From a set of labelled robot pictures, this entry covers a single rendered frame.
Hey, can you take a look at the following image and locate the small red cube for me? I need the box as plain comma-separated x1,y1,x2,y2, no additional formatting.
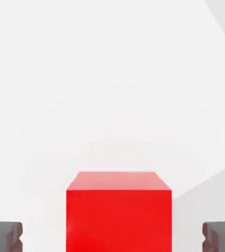
66,171,172,252

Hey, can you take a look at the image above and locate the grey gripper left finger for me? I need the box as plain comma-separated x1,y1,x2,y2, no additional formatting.
0,218,23,252

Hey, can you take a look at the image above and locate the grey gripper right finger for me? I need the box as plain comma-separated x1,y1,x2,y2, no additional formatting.
202,221,225,252

